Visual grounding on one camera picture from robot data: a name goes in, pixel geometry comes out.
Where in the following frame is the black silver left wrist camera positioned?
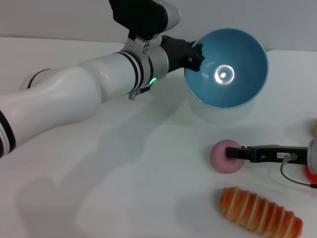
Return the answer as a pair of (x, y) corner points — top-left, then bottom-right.
(108, 0), (181, 41)

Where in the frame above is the orange striped toy bread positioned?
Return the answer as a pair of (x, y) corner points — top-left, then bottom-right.
(219, 186), (303, 236)

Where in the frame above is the red round toy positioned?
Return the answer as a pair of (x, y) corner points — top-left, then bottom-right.
(304, 163), (317, 184)

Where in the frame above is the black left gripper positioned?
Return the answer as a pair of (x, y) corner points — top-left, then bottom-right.
(159, 36), (206, 72)

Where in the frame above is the blue bowl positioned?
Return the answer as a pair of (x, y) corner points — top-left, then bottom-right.
(184, 27), (269, 110)

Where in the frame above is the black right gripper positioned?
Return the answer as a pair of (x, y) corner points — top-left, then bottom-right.
(226, 145), (309, 164)

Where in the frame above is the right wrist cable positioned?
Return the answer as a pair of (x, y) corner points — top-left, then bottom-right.
(280, 153), (317, 188)

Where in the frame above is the pink toy peach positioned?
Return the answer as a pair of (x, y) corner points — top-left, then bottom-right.
(210, 139), (246, 174)

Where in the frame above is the left wrist connector cable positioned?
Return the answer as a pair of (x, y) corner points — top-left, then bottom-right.
(128, 85), (152, 100)

